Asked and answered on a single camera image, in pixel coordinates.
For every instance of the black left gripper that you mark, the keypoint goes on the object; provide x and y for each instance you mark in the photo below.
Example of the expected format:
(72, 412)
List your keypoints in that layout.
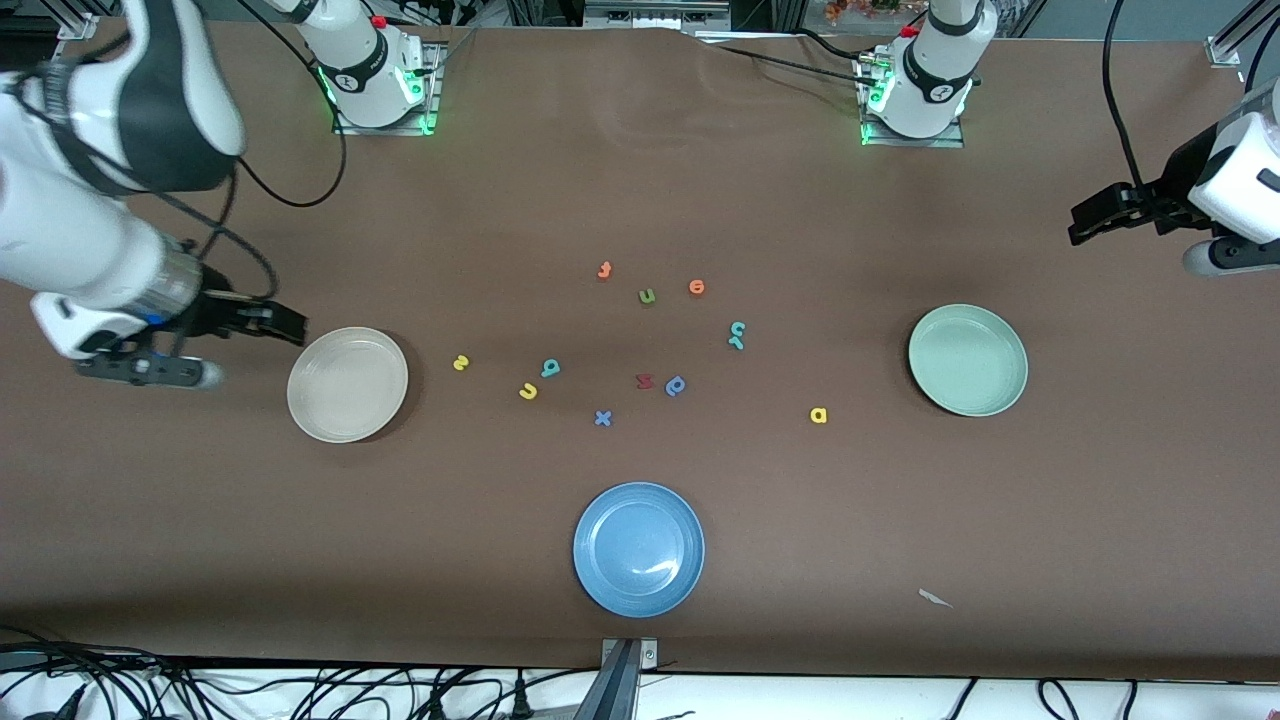
(1176, 186)

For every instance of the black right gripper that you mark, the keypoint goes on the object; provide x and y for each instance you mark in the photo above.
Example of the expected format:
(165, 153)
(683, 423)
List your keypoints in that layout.
(217, 310)

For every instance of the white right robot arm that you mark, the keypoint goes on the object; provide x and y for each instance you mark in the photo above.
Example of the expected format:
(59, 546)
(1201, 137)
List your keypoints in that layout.
(50, 230)

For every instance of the beige round plate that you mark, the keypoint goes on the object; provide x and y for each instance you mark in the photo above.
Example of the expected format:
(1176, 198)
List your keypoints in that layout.
(347, 385)

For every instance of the green round plate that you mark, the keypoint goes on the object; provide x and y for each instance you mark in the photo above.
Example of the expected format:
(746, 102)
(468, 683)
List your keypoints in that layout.
(968, 360)

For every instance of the orange artificial flowers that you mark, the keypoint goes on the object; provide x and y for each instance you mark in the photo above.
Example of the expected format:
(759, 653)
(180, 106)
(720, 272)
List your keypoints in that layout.
(862, 8)

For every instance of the blue foam letter p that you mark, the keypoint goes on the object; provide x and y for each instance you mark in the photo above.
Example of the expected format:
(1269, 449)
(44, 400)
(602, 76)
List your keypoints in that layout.
(676, 386)

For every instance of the small white paper scrap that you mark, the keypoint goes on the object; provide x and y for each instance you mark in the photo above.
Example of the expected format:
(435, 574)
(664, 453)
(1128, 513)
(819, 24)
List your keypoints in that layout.
(935, 598)

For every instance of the blue round plate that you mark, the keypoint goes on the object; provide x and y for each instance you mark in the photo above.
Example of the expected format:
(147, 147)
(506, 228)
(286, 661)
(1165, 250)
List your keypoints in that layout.
(639, 550)

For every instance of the aluminium profile bar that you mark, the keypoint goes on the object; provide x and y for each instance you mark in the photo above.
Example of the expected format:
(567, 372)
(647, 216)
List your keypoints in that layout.
(655, 14)

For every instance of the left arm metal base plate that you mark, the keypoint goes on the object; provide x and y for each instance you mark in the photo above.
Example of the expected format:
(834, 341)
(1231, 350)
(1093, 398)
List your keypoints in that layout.
(950, 142)

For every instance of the aluminium frame post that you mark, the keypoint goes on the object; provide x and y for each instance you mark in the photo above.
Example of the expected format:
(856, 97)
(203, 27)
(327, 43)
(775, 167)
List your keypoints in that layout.
(1235, 38)
(80, 22)

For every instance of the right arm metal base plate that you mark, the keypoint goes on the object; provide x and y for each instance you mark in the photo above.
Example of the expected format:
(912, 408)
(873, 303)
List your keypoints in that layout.
(432, 100)

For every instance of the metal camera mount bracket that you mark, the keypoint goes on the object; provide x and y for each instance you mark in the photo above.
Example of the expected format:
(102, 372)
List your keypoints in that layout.
(622, 670)

